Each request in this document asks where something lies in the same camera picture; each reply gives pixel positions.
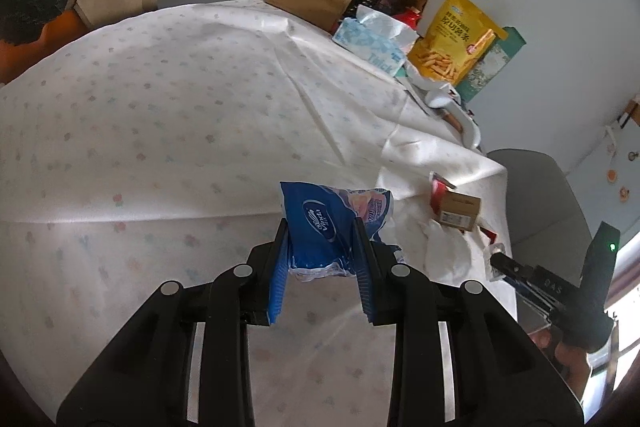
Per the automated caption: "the blue snack wrapper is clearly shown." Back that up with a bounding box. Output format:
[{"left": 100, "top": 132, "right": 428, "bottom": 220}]
[{"left": 280, "top": 181, "right": 394, "bottom": 282}]

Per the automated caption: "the small brown cardboard box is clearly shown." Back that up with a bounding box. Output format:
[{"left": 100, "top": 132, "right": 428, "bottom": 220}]
[{"left": 432, "top": 191, "right": 482, "bottom": 231}]

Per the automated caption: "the person's right hand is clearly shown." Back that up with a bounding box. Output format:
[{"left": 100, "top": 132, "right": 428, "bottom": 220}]
[{"left": 529, "top": 329, "right": 591, "bottom": 400}]

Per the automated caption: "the grey chair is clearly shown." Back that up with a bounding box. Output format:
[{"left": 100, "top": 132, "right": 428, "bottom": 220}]
[{"left": 487, "top": 147, "right": 594, "bottom": 327}]

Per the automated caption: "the white refrigerator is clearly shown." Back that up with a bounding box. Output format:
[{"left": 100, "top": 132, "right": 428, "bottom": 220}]
[{"left": 567, "top": 119, "right": 639, "bottom": 239}]

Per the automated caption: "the white floral tablecloth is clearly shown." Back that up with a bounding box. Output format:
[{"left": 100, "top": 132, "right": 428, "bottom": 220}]
[{"left": 1, "top": 0, "right": 509, "bottom": 417}]

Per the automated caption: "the white game controller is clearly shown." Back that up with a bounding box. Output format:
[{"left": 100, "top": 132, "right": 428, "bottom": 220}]
[{"left": 407, "top": 74, "right": 482, "bottom": 150}]

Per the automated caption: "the teal tall box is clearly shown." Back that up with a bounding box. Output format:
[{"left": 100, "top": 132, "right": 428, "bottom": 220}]
[{"left": 456, "top": 26, "right": 526, "bottom": 104}]

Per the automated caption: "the blue tissue box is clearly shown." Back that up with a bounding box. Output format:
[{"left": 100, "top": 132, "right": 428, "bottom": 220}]
[{"left": 332, "top": 4, "right": 419, "bottom": 77}]

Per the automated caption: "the yellow snack bag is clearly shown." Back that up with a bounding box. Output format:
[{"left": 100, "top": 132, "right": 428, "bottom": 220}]
[{"left": 408, "top": 0, "right": 508, "bottom": 86}]

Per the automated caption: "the red white vase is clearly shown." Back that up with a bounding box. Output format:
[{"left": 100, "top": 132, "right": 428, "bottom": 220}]
[{"left": 393, "top": 0, "right": 427, "bottom": 29}]

